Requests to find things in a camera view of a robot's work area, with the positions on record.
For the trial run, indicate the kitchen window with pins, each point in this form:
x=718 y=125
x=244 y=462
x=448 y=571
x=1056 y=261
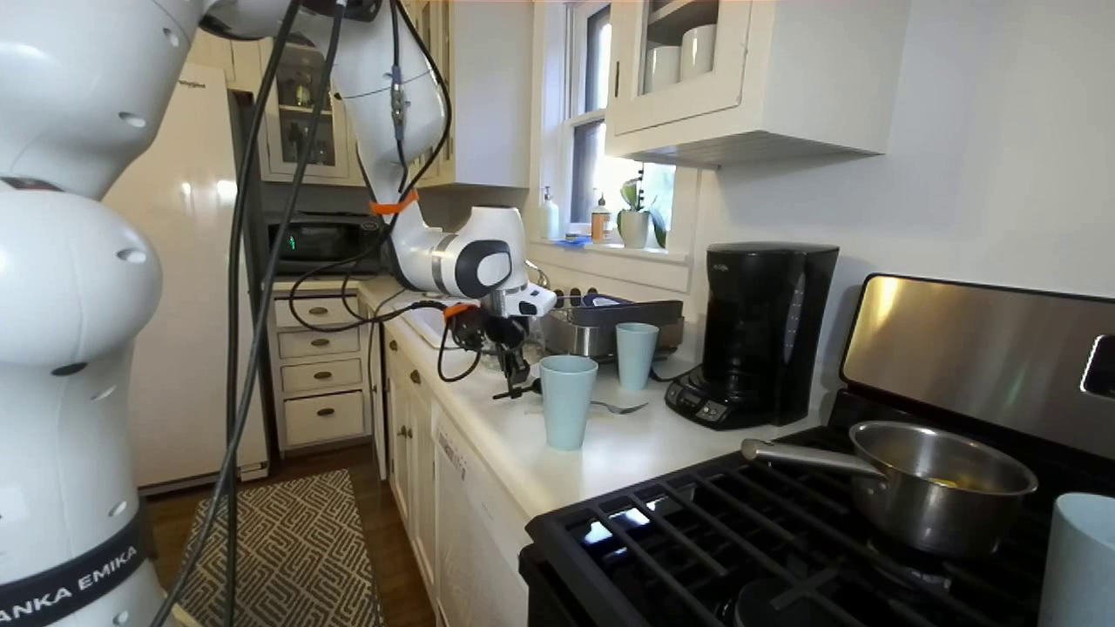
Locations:
x=598 y=139

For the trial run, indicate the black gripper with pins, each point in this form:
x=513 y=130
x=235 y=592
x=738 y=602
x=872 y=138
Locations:
x=507 y=326

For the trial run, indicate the white lower cabinet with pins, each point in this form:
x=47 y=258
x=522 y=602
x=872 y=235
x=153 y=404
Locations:
x=406 y=455

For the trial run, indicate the single glass-door wall cabinet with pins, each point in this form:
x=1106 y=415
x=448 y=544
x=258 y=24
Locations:
x=754 y=90

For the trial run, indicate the white soap bottle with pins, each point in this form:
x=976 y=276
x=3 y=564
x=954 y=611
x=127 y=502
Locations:
x=550 y=218

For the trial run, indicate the stainless steel saucepan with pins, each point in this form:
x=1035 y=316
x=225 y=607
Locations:
x=941 y=487

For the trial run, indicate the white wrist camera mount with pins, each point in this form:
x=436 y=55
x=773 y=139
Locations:
x=535 y=299

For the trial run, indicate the black coffee maker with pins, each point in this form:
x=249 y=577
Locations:
x=761 y=334

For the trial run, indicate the white mug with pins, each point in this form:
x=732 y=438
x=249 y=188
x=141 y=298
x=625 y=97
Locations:
x=700 y=54
x=664 y=68

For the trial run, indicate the white refrigerator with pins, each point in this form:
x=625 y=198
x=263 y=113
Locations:
x=185 y=326

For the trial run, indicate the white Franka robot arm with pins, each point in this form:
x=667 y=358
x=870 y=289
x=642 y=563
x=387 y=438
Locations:
x=70 y=289

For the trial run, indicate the black microwave oven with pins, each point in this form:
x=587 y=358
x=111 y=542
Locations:
x=326 y=242

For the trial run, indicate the small orange bottle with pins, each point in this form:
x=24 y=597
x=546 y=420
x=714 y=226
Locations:
x=600 y=220

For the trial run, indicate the white drawer cabinet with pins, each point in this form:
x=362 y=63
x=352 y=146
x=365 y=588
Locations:
x=323 y=378

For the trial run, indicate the black countertop appliance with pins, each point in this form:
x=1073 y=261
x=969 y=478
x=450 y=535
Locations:
x=650 y=326

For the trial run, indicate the double glass-door wall cabinet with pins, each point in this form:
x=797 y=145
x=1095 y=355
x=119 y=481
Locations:
x=304 y=125

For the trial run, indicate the white sink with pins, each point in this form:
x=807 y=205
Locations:
x=419 y=326

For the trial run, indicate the plain white wall cabinet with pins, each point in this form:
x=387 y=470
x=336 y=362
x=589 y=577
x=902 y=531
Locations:
x=492 y=90

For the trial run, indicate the black gas stove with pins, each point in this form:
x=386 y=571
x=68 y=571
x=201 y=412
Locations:
x=700 y=544

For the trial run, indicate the potted plant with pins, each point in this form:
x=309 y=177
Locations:
x=631 y=212

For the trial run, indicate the light blue plastic cup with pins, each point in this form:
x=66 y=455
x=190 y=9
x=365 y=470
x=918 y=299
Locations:
x=635 y=351
x=570 y=402
x=1082 y=563

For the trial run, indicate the white dishwasher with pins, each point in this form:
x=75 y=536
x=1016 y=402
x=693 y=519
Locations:
x=481 y=535

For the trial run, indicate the stainless steel pot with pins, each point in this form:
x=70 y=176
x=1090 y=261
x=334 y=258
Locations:
x=575 y=332

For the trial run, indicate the grey white patterned rug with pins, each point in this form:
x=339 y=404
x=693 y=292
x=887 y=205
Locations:
x=282 y=559

